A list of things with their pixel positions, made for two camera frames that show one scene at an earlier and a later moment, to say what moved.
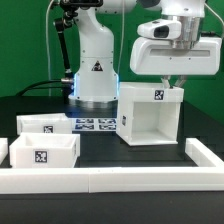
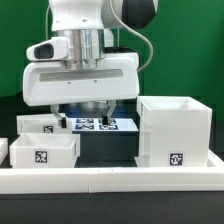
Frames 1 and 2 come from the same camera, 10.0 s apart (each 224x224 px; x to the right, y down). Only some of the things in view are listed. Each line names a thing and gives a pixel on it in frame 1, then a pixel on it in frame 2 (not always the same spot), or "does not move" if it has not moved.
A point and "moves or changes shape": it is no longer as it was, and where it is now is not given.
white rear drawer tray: (44, 123) does not move
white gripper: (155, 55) -> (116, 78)
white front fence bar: (113, 179) does not move
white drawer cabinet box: (148, 113) moves or changes shape
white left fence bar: (3, 149) does not move
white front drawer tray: (44, 150) does not move
